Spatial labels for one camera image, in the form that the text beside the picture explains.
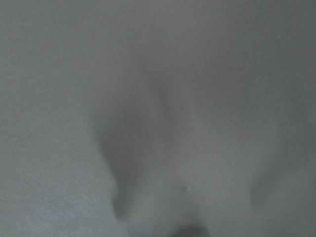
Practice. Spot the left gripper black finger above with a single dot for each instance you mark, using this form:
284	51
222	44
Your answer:
191	230

